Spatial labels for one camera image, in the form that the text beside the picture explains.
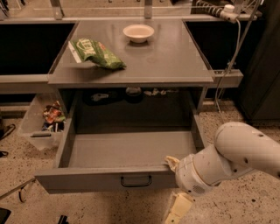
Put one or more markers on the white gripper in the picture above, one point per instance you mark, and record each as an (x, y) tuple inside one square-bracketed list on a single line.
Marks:
[(189, 175)]

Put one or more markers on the grey top drawer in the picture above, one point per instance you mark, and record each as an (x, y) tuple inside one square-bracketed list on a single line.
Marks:
[(123, 145)]

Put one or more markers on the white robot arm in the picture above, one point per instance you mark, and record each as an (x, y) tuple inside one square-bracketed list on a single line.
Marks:
[(237, 150)]

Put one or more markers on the grey drawer cabinet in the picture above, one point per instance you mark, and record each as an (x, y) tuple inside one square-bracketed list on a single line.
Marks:
[(168, 59)]

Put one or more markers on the black object bottom edge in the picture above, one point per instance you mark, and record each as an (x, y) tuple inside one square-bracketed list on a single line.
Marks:
[(63, 220)]

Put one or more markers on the snack packets in bin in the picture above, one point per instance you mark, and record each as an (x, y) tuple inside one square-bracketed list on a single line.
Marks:
[(54, 118)]

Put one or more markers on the clear plastic bin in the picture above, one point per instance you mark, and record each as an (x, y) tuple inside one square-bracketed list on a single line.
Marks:
[(31, 126)]

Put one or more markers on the white bowl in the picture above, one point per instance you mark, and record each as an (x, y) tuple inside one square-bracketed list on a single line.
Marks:
[(138, 33)]

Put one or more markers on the metal rod on floor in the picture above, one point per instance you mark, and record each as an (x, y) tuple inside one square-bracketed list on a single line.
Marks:
[(19, 189)]

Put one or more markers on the green chip bag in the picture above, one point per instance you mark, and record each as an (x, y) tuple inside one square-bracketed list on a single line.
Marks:
[(85, 49)]

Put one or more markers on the black object bottom left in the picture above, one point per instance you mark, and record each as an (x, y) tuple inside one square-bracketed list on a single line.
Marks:
[(4, 215)]

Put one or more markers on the white power strip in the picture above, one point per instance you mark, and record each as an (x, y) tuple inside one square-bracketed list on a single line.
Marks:
[(226, 12)]

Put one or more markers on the grey metal rail frame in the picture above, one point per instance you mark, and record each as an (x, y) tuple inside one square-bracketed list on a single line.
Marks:
[(38, 83)]

